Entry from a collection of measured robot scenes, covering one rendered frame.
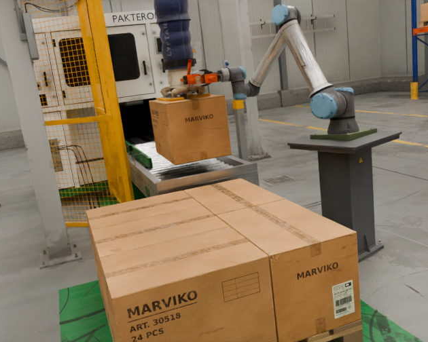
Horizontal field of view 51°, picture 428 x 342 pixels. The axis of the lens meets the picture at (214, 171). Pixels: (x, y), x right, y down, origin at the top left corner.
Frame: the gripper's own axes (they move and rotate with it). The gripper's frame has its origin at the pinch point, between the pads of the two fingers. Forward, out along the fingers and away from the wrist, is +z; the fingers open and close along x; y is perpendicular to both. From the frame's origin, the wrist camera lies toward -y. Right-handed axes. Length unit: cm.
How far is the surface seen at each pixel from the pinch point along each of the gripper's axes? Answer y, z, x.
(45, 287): 15, 114, -120
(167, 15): 17.9, 6.1, 42.7
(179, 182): -11, 22, -62
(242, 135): 45, -48, -49
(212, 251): -120, 38, -67
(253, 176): -11, -30, -68
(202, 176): -11, 5, -62
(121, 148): 64, 44, -46
